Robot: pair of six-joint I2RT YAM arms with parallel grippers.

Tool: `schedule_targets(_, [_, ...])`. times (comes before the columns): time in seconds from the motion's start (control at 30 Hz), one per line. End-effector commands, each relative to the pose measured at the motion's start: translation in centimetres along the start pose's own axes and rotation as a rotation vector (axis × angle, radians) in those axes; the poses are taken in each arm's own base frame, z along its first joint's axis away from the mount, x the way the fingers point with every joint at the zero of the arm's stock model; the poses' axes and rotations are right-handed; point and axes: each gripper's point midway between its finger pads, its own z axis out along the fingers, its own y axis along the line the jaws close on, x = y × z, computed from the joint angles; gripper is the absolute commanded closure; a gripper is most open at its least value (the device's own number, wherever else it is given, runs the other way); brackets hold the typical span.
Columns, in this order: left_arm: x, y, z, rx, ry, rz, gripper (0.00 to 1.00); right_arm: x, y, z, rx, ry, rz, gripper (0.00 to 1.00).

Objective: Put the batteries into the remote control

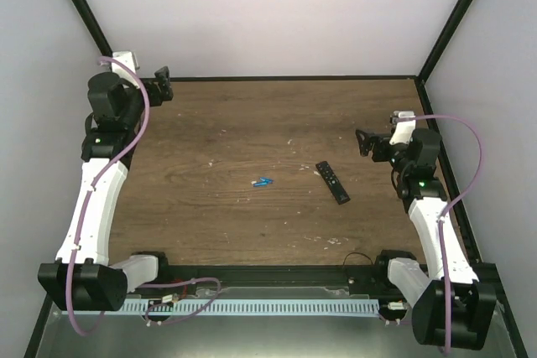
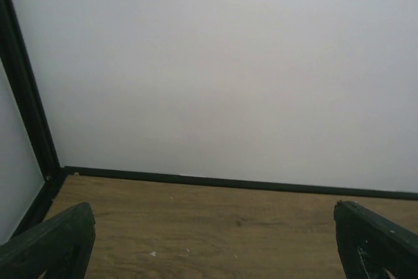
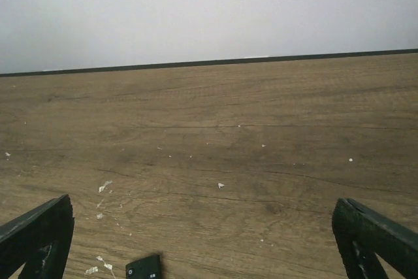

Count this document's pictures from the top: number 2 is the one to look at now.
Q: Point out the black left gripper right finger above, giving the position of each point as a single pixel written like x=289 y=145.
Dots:
x=371 y=246

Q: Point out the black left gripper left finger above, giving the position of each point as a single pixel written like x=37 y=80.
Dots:
x=59 y=247

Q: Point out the black enclosure frame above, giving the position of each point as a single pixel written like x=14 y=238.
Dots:
x=24 y=88

